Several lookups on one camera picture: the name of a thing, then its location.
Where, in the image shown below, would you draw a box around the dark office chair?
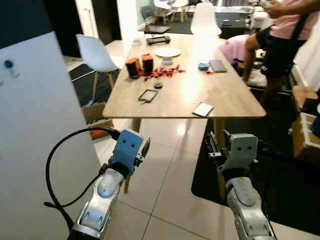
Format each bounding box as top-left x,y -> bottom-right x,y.
141,5 -> 171,35

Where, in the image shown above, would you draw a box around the white tablet black frame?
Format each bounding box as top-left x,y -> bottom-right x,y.
192,102 -> 214,118

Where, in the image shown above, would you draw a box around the large black rug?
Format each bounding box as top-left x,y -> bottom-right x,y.
191,87 -> 320,237

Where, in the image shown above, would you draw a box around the wooden dining table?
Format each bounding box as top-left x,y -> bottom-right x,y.
102,34 -> 267,201

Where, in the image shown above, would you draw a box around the person in black shorts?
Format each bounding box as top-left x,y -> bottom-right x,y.
241,0 -> 320,106

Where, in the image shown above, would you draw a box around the white patterned plate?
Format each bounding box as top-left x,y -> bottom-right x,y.
154,47 -> 182,58

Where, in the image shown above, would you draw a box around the grey smartphone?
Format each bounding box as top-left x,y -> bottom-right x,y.
209,59 -> 228,74

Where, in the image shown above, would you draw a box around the crouching person in pink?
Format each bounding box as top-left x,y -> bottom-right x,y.
218,35 -> 251,68

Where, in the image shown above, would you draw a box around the pile of red wrapped candies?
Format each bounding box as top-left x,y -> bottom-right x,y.
144,65 -> 186,82

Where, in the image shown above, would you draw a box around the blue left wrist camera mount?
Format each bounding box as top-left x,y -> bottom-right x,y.
108,129 -> 145,176

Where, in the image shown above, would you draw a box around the white shell chair wooden legs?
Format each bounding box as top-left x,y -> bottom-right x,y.
76,34 -> 126,103
190,2 -> 222,38

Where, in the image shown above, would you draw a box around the open cardboard box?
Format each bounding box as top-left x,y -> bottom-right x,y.
82,102 -> 115,141

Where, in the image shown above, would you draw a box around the small black rug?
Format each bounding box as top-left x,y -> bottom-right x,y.
68,62 -> 126,108

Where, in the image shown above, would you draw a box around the white background machine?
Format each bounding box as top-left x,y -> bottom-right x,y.
248,5 -> 273,31

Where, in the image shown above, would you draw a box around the blue knob metal wall hook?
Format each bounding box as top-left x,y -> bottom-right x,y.
4,59 -> 21,80

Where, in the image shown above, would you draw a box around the black flat device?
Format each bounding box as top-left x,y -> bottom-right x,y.
146,35 -> 171,46

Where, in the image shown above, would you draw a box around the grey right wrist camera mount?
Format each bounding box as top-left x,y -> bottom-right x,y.
218,133 -> 259,175

